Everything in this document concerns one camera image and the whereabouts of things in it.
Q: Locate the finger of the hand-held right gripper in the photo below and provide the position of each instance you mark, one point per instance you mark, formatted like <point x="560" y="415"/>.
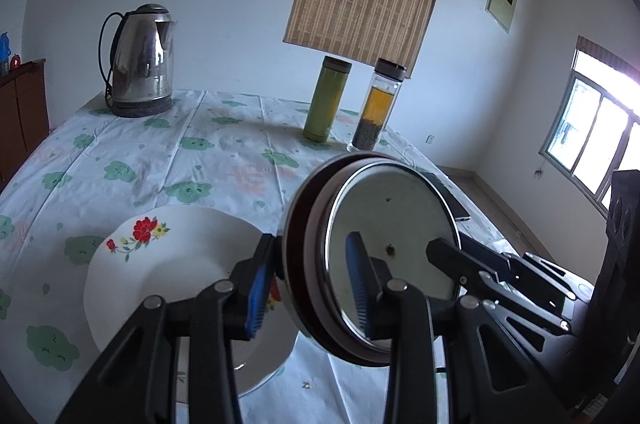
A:
<point x="555" y="276"/>
<point x="450" y="261"/>

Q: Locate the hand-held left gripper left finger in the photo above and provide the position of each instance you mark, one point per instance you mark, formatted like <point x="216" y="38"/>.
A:
<point x="257" y="299"/>

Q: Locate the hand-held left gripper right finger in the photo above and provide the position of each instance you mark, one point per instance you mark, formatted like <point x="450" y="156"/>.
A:
<point x="357" y="284"/>

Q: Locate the stainless steel bowl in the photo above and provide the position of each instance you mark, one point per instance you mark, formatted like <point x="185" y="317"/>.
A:
<point x="290" y="254"/>

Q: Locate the white plate with red flowers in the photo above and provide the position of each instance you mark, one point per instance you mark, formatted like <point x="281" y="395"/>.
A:
<point x="175" y="254"/>

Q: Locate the black smartphone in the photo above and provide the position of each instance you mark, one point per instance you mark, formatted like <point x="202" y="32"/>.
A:
<point x="452" y="204"/>

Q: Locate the sliding glass window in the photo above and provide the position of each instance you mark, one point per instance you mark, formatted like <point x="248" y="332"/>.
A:
<point x="585" y="129"/>

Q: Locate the glass tea bottle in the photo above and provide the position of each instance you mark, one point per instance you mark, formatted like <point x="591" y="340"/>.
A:
<point x="375" y="109"/>

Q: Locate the green thermos bottle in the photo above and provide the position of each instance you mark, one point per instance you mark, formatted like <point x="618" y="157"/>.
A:
<point x="325" y="104"/>

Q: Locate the stainless steel electric kettle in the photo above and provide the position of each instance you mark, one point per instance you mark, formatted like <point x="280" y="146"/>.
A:
<point x="142" y="64"/>

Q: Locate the brown wooden sideboard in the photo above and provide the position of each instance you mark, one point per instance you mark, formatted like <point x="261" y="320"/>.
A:
<point x="22" y="119"/>

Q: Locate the small red ornament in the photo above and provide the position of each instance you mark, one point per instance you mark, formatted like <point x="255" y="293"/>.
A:
<point x="16" y="61"/>

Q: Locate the blue water bottle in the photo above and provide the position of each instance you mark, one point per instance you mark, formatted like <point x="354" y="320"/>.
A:
<point x="4" y="52"/>

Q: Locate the pale green wall panel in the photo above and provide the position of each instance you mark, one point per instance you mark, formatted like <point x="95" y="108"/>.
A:
<point x="501" y="2"/>

